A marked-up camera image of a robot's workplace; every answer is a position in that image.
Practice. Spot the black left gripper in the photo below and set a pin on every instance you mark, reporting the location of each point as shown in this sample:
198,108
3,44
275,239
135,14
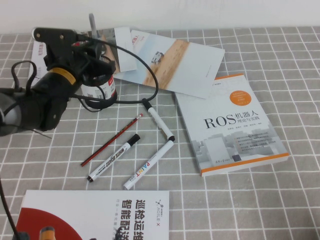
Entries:
60,45

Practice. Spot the white paint marker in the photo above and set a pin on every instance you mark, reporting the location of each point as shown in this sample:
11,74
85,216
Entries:
147,165

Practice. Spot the white pen black cap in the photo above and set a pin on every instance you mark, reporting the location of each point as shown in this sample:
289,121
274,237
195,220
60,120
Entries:
157,118

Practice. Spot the red black striped pencil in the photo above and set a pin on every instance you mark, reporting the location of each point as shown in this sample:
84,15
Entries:
112,138

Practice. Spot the silver clear pen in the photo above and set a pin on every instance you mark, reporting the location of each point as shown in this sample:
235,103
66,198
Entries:
92,25

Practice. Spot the desert car brochure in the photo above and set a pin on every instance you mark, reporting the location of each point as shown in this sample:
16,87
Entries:
190,72

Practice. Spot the grey checked tablecloth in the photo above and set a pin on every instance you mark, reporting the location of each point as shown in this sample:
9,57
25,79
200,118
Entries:
250,205

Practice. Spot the white board marker black cap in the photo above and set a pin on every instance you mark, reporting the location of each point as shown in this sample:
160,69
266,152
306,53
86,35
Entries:
112,158

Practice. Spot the red white AgileX brochure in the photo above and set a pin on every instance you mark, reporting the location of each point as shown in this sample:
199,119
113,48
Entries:
100,212

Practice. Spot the ROS robot book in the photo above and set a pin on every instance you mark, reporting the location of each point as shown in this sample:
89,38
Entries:
232,130

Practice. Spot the office photo brochure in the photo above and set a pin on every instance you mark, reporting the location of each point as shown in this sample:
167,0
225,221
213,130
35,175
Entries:
125,52

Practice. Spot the black mesh pen holder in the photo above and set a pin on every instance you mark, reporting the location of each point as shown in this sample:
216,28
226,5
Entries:
102,87

